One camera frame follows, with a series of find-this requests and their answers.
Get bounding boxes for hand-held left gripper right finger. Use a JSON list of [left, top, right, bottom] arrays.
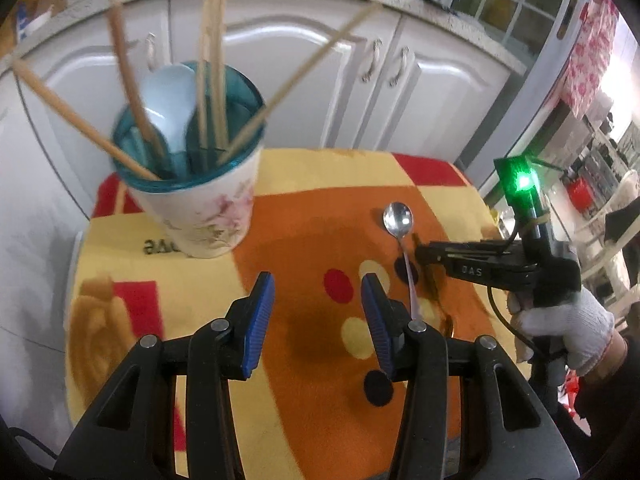
[[360, 272, 581, 480]]

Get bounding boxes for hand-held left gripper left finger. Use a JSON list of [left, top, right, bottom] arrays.
[[54, 271, 277, 480]]

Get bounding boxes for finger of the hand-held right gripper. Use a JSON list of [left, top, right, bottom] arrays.
[[416, 241, 481, 257], [420, 256, 451, 276]]

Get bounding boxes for dark brown chopstick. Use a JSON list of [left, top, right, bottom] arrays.
[[425, 265, 455, 338]]

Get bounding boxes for metal spoon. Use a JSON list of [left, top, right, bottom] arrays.
[[382, 201, 425, 322]]

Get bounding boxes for floral cup with teal inside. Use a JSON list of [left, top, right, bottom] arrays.
[[111, 62, 267, 260]]

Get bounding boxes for white plastic spoon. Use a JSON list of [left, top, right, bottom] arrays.
[[140, 64, 197, 161]]

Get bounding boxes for person's right forearm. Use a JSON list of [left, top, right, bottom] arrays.
[[572, 332, 640, 461]]

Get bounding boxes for person's right hand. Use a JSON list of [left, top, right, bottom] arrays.
[[507, 286, 616, 376]]

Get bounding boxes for red container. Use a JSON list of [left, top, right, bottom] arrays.
[[567, 177, 596, 211]]

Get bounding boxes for yellow orange red patterned mat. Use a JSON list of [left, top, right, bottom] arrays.
[[65, 147, 531, 480]]

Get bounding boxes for pink floral curtain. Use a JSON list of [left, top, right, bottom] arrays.
[[560, 0, 621, 116]]

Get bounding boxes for glass paned window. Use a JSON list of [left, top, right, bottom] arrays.
[[450, 0, 571, 51]]

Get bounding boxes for black cable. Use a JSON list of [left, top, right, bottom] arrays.
[[487, 284, 538, 361]]

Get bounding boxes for white door with dark handle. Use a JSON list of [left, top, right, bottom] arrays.
[[475, 0, 596, 196]]

